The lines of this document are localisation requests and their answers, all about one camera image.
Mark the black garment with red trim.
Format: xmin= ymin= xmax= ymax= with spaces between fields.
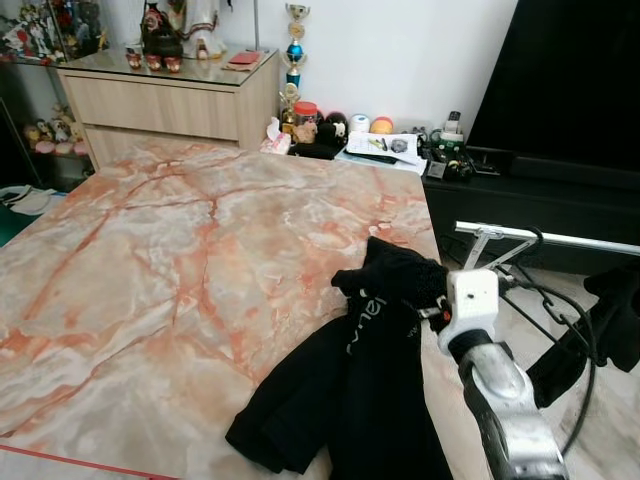
xmin=225 ymin=237 xmax=471 ymax=480

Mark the black television console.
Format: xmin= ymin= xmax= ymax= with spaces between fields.
xmin=290 ymin=145 xmax=640 ymax=276

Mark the steel clothes rack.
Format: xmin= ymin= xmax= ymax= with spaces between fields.
xmin=455 ymin=222 xmax=640 ymax=271

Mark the white paper stack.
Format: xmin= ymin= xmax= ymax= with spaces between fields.
xmin=335 ymin=130 xmax=429 ymax=176

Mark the bottle with white cap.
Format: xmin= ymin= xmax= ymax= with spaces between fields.
xmin=432 ymin=110 xmax=466 ymax=161

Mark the black shirt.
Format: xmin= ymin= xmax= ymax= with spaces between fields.
xmin=527 ymin=265 xmax=640 ymax=409

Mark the black soundbar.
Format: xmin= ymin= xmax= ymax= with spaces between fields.
xmin=505 ymin=150 xmax=640 ymax=186

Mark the jar with red lid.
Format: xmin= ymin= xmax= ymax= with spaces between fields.
xmin=293 ymin=101 xmax=321 ymax=144

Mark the black television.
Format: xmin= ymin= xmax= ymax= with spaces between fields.
xmin=468 ymin=0 xmax=640 ymax=171

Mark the marble top folding table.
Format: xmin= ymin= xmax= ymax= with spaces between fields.
xmin=0 ymin=140 xmax=491 ymax=480

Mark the trophy with blue ball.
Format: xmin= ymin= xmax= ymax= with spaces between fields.
xmin=284 ymin=3 xmax=312 ymax=91

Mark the red booklet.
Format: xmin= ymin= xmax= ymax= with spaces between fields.
xmin=226 ymin=52 xmax=264 ymax=69

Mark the light wooden cabinet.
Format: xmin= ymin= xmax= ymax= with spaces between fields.
xmin=57 ymin=48 xmax=281 ymax=166

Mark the white porcelain statue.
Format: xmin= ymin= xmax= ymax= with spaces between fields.
xmin=183 ymin=0 xmax=229 ymax=59

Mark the glass display cabinet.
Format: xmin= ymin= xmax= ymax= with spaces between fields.
xmin=0 ymin=0 xmax=106 ymax=191

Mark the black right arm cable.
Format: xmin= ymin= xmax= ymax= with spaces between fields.
xmin=495 ymin=255 xmax=601 ymax=456

